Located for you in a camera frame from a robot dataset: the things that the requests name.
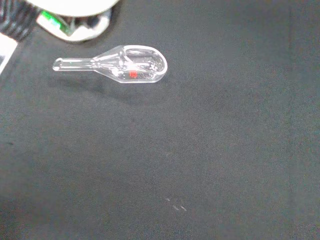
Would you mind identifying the clear glass weighing funnel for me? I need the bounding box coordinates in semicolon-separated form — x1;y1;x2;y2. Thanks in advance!
52;44;168;84

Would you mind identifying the black cloth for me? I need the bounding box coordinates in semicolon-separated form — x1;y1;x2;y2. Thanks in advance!
0;0;320;240

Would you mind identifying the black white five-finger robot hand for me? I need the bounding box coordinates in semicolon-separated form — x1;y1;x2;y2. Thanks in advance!
0;0;121;45

